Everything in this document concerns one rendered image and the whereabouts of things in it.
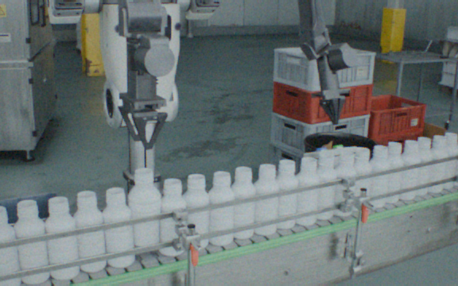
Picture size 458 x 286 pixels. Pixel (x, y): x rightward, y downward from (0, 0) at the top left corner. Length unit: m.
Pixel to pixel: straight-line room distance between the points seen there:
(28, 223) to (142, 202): 0.23
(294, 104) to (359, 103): 0.49
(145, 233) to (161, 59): 0.38
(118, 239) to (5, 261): 0.23
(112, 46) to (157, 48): 0.70
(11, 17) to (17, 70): 0.43
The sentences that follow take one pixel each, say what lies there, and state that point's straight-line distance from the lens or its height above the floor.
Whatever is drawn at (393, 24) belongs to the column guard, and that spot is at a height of 0.80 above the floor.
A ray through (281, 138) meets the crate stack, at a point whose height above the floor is 0.50.
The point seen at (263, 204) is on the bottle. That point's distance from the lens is 1.25.
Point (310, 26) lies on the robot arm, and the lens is 1.53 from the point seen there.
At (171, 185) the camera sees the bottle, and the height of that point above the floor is 1.16.
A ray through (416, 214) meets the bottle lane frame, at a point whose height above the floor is 0.97.
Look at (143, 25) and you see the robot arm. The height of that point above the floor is 1.49.
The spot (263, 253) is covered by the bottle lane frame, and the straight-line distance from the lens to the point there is 1.27.
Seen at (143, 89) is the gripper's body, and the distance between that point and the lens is 1.03.
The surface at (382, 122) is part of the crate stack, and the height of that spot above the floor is 0.57.
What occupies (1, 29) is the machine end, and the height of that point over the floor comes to 1.15.
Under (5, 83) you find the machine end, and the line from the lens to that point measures 4.75.
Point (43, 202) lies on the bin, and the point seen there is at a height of 0.92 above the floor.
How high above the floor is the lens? 1.59
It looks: 18 degrees down
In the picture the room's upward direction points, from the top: 2 degrees clockwise
